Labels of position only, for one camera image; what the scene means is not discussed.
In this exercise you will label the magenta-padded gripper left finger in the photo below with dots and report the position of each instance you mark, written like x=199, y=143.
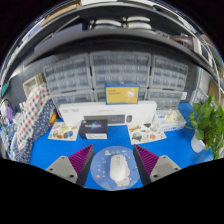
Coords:
x=63, y=168

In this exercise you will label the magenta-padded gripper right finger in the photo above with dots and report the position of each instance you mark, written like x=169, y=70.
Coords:
x=163, y=166

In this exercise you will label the grey computer mouse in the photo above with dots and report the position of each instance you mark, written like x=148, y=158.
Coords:
x=118, y=168

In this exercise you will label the round bunny print mouse pad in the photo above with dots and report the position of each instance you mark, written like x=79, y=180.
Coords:
x=101, y=173

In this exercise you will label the small cartoon sticker sheet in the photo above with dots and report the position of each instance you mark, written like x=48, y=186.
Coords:
x=63, y=131

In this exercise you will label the large cartoon sticker sheet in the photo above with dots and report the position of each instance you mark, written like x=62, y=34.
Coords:
x=146, y=133

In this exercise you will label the white blue glove box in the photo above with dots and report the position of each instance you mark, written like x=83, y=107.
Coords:
x=166, y=125

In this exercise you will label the navy white dotted cloth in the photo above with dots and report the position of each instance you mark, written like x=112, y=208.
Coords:
x=41, y=128

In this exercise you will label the small black box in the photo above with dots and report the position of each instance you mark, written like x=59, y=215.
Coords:
x=93, y=127

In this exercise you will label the green plant in white pot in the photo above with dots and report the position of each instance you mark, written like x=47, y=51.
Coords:
x=206, y=123

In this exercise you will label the red white checked cloth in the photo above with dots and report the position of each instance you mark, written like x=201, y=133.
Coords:
x=33, y=110

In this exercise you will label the long white keyboard box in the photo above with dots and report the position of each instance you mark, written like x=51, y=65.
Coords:
x=100, y=108

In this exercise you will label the yellow and blue box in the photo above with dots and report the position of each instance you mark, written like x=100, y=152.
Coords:
x=121, y=95

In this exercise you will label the white plastic basket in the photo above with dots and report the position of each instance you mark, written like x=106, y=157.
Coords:
x=32, y=85

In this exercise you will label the tall clear drawer cabinet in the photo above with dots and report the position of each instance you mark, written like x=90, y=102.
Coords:
x=168, y=71
x=66, y=73
x=120, y=68

